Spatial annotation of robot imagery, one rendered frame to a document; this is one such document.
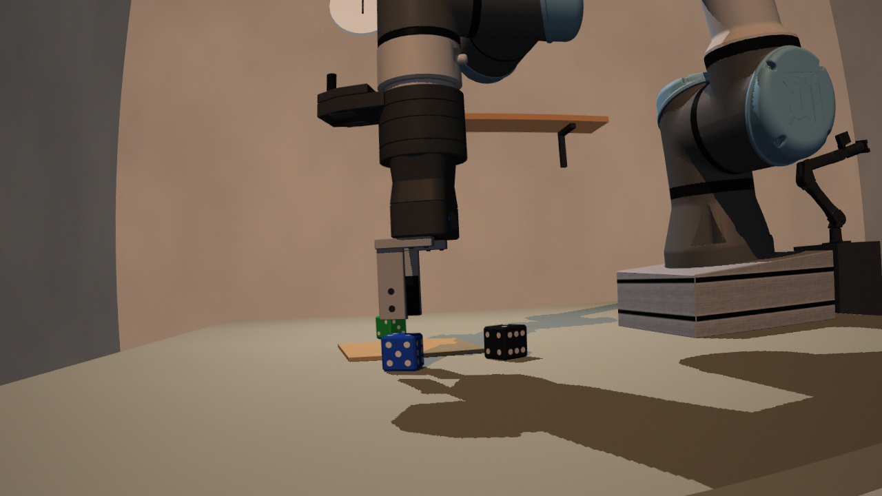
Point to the tan flat mat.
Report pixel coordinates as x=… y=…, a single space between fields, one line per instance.
x=366 y=351

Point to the blue die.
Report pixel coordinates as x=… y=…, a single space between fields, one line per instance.
x=402 y=352

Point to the green die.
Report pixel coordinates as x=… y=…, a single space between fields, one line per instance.
x=385 y=327

